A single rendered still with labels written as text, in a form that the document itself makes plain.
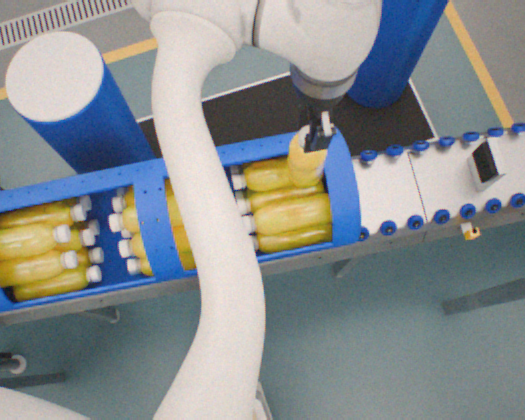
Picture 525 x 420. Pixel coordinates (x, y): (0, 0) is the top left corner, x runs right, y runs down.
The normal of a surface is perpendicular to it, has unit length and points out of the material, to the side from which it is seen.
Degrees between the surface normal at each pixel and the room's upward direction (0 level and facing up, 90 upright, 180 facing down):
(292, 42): 82
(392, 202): 0
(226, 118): 0
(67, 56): 0
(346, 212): 40
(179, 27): 45
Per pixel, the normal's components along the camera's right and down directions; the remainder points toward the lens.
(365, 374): 0.00, -0.25
